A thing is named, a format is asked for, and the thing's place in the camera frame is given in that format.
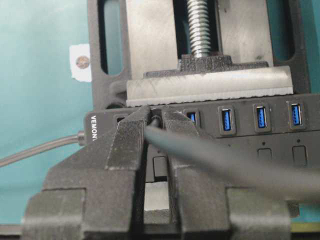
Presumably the black multiport USB hub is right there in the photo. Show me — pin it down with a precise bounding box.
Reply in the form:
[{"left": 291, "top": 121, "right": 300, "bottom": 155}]
[{"left": 83, "top": 93, "right": 320, "bottom": 201}]

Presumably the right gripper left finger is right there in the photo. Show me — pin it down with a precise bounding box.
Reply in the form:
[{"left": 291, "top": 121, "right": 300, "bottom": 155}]
[{"left": 22, "top": 106, "right": 151, "bottom": 240}]

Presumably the grey hub power cable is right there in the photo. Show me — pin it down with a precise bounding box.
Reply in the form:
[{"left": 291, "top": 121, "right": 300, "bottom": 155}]
[{"left": 0, "top": 131, "right": 87, "bottom": 168}]

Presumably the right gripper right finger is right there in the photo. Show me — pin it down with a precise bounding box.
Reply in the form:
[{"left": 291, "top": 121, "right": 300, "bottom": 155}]
[{"left": 160, "top": 105, "right": 292, "bottom": 240}]

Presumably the black USB cable with plug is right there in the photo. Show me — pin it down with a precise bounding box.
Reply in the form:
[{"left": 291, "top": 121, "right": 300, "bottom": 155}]
[{"left": 144, "top": 108, "right": 320, "bottom": 203}]

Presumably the black bench vise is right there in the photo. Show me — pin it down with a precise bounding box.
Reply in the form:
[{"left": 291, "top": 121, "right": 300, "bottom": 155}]
[{"left": 87, "top": 0, "right": 313, "bottom": 226}]

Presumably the white tag with screw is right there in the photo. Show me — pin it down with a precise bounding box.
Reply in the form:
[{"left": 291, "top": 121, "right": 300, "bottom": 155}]
[{"left": 69, "top": 43, "right": 92, "bottom": 83}]

